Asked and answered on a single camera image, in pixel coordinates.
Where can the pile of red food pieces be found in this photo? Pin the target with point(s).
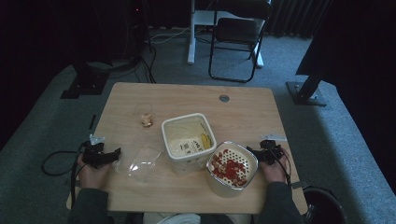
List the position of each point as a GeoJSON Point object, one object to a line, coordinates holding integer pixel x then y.
{"type": "Point", "coordinates": [230, 169]}

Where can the black curtain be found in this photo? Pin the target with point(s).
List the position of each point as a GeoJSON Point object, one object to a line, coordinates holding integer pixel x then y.
{"type": "Point", "coordinates": [358, 46]}

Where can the cream container with perforated strainer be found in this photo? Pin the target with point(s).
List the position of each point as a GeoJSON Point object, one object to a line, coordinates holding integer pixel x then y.
{"type": "Point", "coordinates": [222, 188]}

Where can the clear plastic lid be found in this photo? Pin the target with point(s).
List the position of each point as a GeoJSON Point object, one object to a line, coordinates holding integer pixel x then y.
{"type": "Point", "coordinates": [138, 163]}

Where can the black folding chair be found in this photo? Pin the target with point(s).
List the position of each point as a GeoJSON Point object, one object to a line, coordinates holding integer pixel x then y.
{"type": "Point", "coordinates": [238, 29]}

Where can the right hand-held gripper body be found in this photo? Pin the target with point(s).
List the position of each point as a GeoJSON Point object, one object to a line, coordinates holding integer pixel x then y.
{"type": "Point", "coordinates": [270, 152]}

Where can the cream plastic bin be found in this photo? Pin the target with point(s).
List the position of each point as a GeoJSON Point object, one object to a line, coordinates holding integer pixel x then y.
{"type": "Point", "coordinates": [186, 168]}

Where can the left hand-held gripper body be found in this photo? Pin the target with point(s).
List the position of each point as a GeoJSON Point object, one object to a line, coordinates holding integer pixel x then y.
{"type": "Point", "coordinates": [93, 154]}

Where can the person's right hand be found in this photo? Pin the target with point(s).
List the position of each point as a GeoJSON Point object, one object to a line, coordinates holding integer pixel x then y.
{"type": "Point", "coordinates": [274, 172]}

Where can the black waste bin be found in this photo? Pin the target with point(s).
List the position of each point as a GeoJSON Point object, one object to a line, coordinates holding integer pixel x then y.
{"type": "Point", "coordinates": [323, 207]}

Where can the black stand with base plate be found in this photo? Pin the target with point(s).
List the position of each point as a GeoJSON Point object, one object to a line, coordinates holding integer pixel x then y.
{"type": "Point", "coordinates": [85, 82]}

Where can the dark pleated curtain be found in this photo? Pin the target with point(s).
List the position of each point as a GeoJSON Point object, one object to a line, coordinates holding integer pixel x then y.
{"type": "Point", "coordinates": [292, 17]}

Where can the black stand with metal foot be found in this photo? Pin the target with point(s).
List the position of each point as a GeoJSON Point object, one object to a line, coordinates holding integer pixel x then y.
{"type": "Point", "coordinates": [306, 93]}

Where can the grey table grommet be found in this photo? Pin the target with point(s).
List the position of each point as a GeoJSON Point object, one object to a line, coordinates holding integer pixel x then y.
{"type": "Point", "coordinates": [224, 98]}

